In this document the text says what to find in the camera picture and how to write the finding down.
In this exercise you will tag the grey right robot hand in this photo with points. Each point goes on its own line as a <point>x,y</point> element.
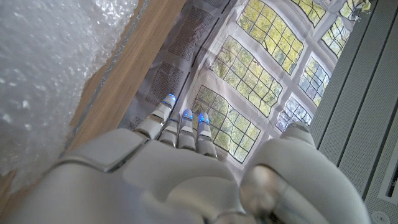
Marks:
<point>155,180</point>

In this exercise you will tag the clear bubble wrap sheet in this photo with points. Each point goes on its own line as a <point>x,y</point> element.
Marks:
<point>46,77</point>

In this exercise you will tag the printed window backdrop cloth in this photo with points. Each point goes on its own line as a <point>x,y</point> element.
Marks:
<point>248,77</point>

